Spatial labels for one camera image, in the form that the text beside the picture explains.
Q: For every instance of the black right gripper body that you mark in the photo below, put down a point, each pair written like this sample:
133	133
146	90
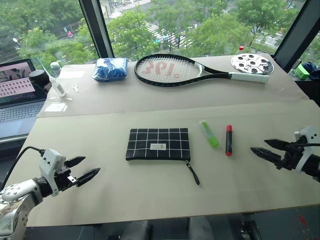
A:
291	160

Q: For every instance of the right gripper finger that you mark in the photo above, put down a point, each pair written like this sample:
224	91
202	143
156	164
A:
278	144
268	155

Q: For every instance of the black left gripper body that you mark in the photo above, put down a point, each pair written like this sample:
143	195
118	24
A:
63	181

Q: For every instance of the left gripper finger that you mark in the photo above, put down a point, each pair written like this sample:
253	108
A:
88	175
75	161

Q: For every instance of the black grid pencil pouch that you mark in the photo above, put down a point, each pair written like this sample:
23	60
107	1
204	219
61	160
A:
155	145

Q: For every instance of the red black marker pen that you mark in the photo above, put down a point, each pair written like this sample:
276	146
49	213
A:
229	142

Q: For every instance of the green highlighter pen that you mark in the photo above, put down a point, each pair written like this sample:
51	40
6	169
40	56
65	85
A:
209	135

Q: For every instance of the small white key-shaped piece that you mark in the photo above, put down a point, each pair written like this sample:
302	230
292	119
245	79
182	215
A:
75	88

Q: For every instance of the white squeeze tube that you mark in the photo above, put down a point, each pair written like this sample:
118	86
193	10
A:
58	87

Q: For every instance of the green box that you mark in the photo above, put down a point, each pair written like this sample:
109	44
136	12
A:
303	72

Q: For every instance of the grey laptop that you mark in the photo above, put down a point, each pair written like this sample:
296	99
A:
17	110

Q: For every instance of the dark blue cloth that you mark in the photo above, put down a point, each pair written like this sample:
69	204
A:
312	68

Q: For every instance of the round silver perforated disc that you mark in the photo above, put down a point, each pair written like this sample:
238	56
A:
250	64

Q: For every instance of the black round cylinder device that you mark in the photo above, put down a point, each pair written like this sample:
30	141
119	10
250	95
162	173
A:
38	77

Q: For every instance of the pale green bottle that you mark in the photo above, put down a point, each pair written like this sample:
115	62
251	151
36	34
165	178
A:
55	68

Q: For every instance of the blue plastic-wrapped bundle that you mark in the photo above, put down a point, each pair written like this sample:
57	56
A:
110	70

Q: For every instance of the black white tennis racket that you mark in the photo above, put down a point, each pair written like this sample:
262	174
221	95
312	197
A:
212	70

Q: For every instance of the red-capped bottle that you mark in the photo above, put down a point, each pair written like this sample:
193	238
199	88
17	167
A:
241	49

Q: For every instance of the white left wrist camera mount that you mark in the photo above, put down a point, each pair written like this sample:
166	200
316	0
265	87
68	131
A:
51	160

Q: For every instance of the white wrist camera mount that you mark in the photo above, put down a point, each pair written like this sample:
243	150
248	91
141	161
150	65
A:
51	160
310	133

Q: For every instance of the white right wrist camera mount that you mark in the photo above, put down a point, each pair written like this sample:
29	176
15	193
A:
310	133

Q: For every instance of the black window frame pillar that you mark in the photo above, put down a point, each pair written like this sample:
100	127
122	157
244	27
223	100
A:
96	27
295	32

